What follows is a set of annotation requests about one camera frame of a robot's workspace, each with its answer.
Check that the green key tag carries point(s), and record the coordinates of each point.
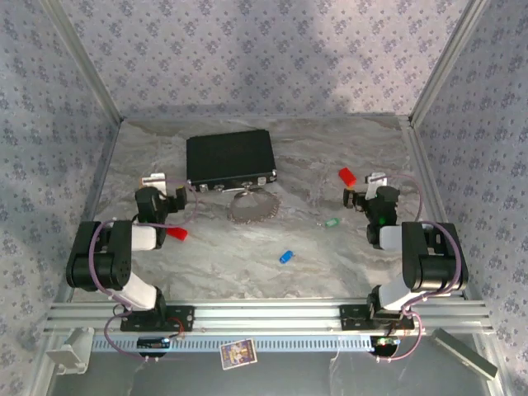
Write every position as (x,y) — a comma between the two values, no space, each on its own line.
(330,222)

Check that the blue key tag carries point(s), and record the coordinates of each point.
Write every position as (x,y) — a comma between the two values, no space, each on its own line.
(285,256)

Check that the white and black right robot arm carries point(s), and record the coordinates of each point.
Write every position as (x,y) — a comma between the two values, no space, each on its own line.
(433,264)

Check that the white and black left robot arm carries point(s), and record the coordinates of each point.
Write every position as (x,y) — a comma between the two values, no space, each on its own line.
(101,264)

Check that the red block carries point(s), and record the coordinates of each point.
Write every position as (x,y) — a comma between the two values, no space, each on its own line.
(347,176)

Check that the red key tag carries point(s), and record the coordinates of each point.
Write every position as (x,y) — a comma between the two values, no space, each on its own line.
(177,233)

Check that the black case with metal latches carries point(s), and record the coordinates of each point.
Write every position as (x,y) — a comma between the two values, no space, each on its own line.
(229,158)

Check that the right circuit board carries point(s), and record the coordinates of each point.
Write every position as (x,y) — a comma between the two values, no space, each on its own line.
(385,342)

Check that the circuit board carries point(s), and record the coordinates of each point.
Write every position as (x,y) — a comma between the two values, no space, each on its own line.
(385,342)
(152,342)

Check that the left circuit board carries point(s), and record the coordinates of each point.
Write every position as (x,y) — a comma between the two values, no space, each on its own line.
(152,342)

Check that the picture card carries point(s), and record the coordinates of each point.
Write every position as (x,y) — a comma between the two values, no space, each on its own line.
(239,354)

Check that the grey metal bar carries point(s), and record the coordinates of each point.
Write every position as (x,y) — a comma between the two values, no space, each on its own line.
(462,354)

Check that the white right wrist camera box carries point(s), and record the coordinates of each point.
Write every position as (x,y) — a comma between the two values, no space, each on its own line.
(377,183)

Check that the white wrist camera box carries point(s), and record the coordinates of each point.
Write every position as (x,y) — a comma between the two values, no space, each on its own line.
(153,181)
(377,183)

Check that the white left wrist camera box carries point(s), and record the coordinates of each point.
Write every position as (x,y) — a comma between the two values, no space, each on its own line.
(153,181)

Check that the aluminium right side rail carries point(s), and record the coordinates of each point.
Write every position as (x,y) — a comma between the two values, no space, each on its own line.
(420,165)

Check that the aluminium left side rail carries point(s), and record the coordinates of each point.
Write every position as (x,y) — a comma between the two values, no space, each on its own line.
(106,165)

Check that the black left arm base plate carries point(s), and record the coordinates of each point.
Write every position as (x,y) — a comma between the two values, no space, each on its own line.
(181,317)

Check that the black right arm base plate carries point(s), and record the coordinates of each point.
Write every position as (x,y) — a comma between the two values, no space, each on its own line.
(350,317)

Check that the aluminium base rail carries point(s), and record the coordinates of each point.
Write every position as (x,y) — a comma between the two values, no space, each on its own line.
(268,317)

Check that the aluminium right frame post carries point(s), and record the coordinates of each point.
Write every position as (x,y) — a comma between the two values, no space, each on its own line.
(449,62)

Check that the aluminium frame post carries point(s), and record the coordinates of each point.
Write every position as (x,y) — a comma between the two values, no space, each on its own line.
(449,62)
(82,62)

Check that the aluminium left frame post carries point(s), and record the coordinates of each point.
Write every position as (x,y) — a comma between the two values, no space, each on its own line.
(82,62)

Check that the white plastic bracket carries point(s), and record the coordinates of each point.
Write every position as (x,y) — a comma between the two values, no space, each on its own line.
(68,350)

